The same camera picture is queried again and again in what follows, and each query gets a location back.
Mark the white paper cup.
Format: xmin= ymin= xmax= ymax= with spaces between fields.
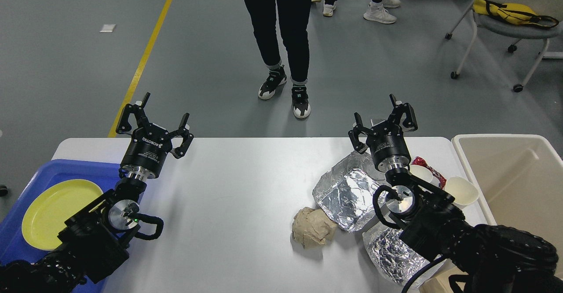
xmin=409 ymin=165 xmax=434 ymax=183

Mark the grey chair on wheels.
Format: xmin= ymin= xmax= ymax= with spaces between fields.
xmin=463 ymin=0 xmax=562 ymax=92

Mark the crumpled brown paper ball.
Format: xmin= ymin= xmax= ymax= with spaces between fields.
xmin=291 ymin=207 xmax=338 ymax=249

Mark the person in white sneakers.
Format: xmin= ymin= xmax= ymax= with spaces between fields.
xmin=363 ymin=0 xmax=402 ymax=24

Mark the person in dark jeans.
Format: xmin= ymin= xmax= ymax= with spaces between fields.
xmin=244 ymin=0 xmax=311 ymax=119

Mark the aluminium foil tray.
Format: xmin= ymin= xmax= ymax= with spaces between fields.
xmin=312 ymin=151 xmax=388 ymax=233

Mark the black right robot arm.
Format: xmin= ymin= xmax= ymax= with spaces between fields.
xmin=348 ymin=94 xmax=562 ymax=293

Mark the yellow plate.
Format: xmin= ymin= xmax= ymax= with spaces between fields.
xmin=22 ymin=179 xmax=103 ymax=251

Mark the blue plastic tray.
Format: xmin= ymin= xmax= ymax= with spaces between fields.
xmin=1 ymin=159 xmax=120 ymax=293

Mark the white paper bowl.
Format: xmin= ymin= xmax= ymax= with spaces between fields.
xmin=444 ymin=176 xmax=479 ymax=209

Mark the beige plastic bin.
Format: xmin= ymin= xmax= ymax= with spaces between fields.
xmin=452 ymin=133 xmax=563 ymax=256

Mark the aluminium foil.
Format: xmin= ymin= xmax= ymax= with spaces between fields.
xmin=362 ymin=223 xmax=430 ymax=286

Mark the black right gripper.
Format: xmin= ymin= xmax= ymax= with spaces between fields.
xmin=349 ymin=94 xmax=419 ymax=172

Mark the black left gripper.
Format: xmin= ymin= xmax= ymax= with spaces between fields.
xmin=116 ymin=92 xmax=194 ymax=180

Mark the red snack wrapper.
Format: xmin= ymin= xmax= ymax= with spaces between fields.
xmin=411 ymin=156 xmax=447 ymax=189

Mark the yellow bag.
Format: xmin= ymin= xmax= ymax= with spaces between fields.
xmin=472 ymin=0 xmax=559 ymax=30

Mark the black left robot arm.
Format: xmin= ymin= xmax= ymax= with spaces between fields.
xmin=1 ymin=93 xmax=194 ymax=293

